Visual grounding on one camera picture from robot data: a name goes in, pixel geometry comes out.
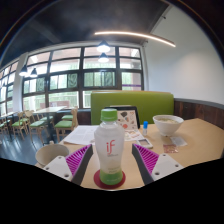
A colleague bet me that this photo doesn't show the colourful printed leaflet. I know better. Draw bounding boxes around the colourful printed leaflet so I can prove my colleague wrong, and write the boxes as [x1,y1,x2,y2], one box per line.
[124,129,146,142]

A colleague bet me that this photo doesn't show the clear bottle with green cap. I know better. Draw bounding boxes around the clear bottle with green cap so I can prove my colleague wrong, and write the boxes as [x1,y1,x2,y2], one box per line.
[93,108,126,186]

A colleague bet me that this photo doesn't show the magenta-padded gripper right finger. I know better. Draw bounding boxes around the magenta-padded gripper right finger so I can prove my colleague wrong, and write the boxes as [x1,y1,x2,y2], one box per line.
[131,143,185,186]

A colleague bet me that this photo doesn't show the small blue-capped white bottle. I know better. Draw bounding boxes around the small blue-capped white bottle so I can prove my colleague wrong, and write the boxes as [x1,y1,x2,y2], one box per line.
[142,120,149,136]

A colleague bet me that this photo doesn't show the beige paper cup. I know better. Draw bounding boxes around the beige paper cup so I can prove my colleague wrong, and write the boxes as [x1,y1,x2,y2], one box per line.
[35,143,70,168]

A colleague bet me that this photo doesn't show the light wooden dining table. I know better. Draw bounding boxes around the light wooden dining table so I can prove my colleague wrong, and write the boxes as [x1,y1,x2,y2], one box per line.
[32,106,68,143]

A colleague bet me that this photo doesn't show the green upholstered bench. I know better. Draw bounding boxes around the green upholstered bench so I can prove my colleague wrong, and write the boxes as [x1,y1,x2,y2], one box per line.
[90,90,175,126]

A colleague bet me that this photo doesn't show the wooden chairs with green seats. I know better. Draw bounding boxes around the wooden chairs with green seats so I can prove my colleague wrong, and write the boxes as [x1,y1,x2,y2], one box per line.
[0,106,79,143]

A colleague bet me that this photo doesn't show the white phone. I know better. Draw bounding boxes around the white phone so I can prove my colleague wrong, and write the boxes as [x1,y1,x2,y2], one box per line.
[136,137,154,150]

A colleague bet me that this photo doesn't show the small brown snack packet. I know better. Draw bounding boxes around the small brown snack packet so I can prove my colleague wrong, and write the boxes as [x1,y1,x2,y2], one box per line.
[162,144,179,154]

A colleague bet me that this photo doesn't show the flat round red coaster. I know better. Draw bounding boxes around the flat round red coaster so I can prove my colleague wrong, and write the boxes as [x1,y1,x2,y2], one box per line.
[93,169,127,190]

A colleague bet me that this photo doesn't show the white printed paper sheets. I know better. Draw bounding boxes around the white printed paper sheets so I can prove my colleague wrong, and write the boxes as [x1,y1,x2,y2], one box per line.
[63,124,100,146]

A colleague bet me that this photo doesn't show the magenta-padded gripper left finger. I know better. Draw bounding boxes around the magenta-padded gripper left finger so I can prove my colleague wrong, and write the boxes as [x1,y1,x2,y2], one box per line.
[43,143,95,187]

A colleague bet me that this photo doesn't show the clear plastic tissue packet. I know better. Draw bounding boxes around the clear plastic tissue packet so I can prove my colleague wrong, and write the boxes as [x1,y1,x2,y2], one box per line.
[169,135,188,147]

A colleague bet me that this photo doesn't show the white ceramic bowl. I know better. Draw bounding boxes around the white ceramic bowl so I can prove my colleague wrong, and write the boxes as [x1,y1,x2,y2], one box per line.
[152,114,185,137]

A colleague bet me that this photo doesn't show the long curved linear light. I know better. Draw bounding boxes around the long curved linear light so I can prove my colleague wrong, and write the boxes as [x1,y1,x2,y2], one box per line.
[94,30,177,48]

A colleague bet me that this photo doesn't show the black pendant ceiling lamps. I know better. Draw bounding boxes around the black pendant ceiling lamps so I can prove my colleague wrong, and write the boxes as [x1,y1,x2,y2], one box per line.
[18,39,111,79]

